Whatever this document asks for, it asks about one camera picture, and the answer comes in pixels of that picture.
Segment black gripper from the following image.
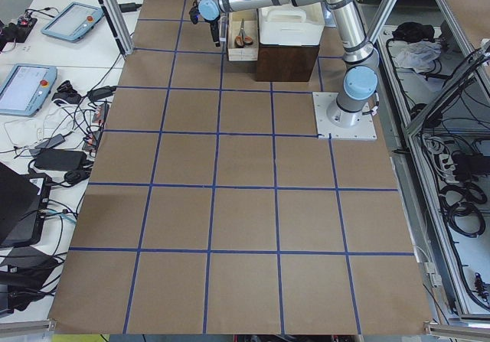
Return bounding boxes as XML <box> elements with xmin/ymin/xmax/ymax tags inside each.
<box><xmin>205</xmin><ymin>16</ymin><xmax>222</xmax><ymax>47</ymax></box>

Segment grey orange scissors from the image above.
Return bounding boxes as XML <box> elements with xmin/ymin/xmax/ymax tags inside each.
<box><xmin>234</xmin><ymin>19</ymin><xmax>253</xmax><ymax>48</ymax></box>

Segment light wooden drawer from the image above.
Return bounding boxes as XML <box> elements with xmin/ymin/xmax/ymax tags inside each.
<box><xmin>227</xmin><ymin>10</ymin><xmax>259</xmax><ymax>62</ymax></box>

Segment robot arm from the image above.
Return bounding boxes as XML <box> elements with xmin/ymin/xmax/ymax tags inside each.
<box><xmin>190</xmin><ymin>0</ymin><xmax>378</xmax><ymax>129</ymax></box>

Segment dark wooden cabinet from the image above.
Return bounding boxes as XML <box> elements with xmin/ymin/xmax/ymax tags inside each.
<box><xmin>256</xmin><ymin>44</ymin><xmax>320</xmax><ymax>82</ymax></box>

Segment white plastic tray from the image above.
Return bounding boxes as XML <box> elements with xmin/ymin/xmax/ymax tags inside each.
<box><xmin>258</xmin><ymin>3</ymin><xmax>325</xmax><ymax>46</ymax></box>

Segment blue teach pendant far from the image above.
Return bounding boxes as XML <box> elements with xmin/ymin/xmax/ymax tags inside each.
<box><xmin>41</xmin><ymin>2</ymin><xmax>104</xmax><ymax>42</ymax></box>

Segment blue teach pendant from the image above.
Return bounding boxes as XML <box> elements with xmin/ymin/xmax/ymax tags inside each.
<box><xmin>1</xmin><ymin>64</ymin><xmax>57</xmax><ymax>117</ymax></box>
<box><xmin>41</xmin><ymin>2</ymin><xmax>104</xmax><ymax>42</ymax></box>

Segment blue teach pendant near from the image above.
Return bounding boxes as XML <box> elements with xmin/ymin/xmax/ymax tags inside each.
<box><xmin>1</xmin><ymin>64</ymin><xmax>57</xmax><ymax>117</ymax></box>

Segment white crumpled cloth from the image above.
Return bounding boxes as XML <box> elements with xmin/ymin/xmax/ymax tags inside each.
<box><xmin>394</xmin><ymin>41</ymin><xmax>442</xmax><ymax>73</ymax></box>

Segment black power supply box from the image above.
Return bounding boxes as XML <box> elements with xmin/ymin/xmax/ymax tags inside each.
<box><xmin>34</xmin><ymin>148</ymin><xmax>87</xmax><ymax>171</ymax></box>

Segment black laptop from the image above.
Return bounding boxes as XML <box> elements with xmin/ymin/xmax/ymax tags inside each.
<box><xmin>1</xmin><ymin>164</ymin><xmax>51</xmax><ymax>249</ymax></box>

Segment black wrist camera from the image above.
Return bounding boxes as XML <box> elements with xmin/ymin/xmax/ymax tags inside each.
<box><xmin>188</xmin><ymin>0</ymin><xmax>201</xmax><ymax>24</ymax></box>

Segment aluminium frame post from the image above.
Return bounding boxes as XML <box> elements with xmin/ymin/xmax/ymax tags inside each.
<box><xmin>97</xmin><ymin>0</ymin><xmax>134</xmax><ymax>57</ymax></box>

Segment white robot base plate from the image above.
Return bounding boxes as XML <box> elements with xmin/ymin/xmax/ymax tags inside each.
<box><xmin>312</xmin><ymin>92</ymin><xmax>377</xmax><ymax>142</ymax></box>

